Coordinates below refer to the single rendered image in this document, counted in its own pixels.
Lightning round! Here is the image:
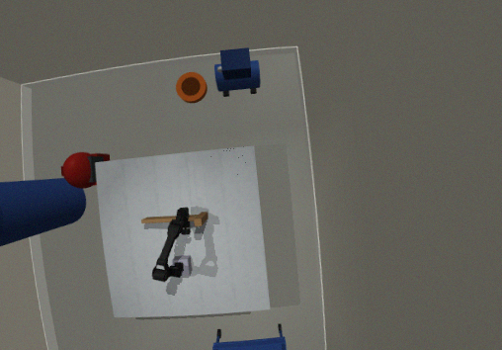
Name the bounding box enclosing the brown wooden post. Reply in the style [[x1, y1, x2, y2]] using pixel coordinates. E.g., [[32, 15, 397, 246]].
[[194, 212, 209, 226]]

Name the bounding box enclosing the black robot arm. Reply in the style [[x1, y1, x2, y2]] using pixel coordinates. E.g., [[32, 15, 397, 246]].
[[151, 209, 186, 282]]

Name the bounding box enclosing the brown wooden rail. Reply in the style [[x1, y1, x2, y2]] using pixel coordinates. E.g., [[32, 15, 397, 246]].
[[141, 215, 198, 223]]

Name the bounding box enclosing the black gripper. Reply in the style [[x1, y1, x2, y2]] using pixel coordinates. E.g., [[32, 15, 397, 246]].
[[180, 207, 190, 235]]

